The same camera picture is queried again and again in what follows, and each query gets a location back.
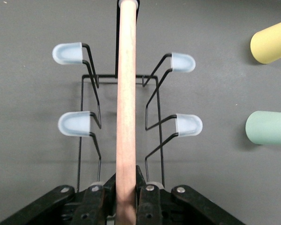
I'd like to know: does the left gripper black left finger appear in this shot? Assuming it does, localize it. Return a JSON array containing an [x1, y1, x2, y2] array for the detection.
[[0, 172, 117, 225]]

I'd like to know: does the yellow plastic cup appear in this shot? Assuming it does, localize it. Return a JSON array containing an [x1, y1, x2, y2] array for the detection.
[[250, 18, 281, 65]]

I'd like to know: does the green plastic cup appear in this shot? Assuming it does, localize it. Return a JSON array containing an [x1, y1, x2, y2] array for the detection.
[[245, 110, 281, 146]]

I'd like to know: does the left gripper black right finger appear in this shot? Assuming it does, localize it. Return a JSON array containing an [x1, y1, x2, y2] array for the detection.
[[135, 165, 246, 225]]

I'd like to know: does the black wire cup holder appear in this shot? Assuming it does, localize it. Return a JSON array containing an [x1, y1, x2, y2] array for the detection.
[[52, 0, 203, 225]]

